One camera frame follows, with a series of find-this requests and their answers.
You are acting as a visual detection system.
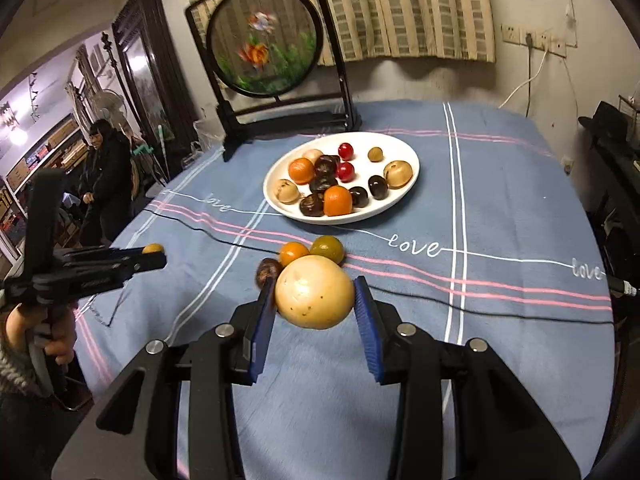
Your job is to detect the white wall sockets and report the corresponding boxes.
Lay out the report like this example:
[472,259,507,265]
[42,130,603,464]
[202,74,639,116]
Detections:
[501,24,568,58]

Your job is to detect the clear plastic bag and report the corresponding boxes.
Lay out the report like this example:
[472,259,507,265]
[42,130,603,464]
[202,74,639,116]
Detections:
[192,117,223,161]

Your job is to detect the person's left forearm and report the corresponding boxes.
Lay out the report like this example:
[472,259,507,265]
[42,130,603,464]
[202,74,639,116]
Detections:
[0,342,46,398]

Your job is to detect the standing fan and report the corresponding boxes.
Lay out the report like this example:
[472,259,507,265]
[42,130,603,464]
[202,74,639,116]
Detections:
[92,89,126,126]

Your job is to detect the olive green tomato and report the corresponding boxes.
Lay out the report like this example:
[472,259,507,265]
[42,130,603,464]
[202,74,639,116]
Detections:
[309,235,345,265]

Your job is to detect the beige brown-marked round fruit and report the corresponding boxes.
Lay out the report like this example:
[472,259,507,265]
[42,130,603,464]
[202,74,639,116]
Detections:
[383,160,414,190]
[276,179,301,205]

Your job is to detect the beige checked curtain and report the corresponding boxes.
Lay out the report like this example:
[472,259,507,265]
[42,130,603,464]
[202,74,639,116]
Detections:
[177,0,498,67]

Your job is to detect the round goldfish screen black stand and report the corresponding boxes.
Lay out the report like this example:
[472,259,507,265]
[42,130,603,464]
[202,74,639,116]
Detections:
[185,0,362,163]

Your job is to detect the white round plate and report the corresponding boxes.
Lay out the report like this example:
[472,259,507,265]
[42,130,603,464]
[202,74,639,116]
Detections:
[263,131,422,225]

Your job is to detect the black desk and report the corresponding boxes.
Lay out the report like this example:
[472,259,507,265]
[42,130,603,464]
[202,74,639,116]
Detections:
[590,135,640,271]

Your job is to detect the white power cable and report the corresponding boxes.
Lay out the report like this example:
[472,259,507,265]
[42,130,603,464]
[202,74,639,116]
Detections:
[497,45,548,110]

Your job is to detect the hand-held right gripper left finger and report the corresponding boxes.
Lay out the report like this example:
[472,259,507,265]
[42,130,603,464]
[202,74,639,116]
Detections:
[50,280,279,480]

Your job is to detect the person's left hand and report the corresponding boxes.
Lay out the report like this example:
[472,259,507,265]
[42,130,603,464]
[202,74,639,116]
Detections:
[0,304,78,367]

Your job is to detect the dark wooden framed mirror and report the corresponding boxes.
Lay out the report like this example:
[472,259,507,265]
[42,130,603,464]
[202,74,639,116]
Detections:
[112,0,201,161]

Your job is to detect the yellow-orange tomato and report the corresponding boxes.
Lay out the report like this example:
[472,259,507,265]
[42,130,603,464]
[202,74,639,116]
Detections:
[279,241,311,267]

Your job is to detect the large pale round fruit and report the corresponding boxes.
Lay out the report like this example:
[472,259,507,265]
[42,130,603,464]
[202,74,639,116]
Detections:
[274,255,356,330]

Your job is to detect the black hat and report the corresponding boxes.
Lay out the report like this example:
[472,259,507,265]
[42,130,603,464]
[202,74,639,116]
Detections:
[577,101,636,148]

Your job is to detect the storage shelves with boxes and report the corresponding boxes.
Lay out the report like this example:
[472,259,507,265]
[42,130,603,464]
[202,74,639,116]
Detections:
[0,110,88,261]

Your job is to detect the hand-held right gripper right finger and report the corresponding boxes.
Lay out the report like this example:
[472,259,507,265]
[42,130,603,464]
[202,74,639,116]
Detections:
[352,276,583,480]

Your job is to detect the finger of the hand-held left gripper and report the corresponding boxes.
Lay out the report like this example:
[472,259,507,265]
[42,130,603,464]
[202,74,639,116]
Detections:
[112,253,168,281]
[52,245,151,265]

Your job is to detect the blue striped tablecloth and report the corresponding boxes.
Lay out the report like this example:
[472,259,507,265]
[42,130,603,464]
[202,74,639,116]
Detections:
[74,101,617,480]

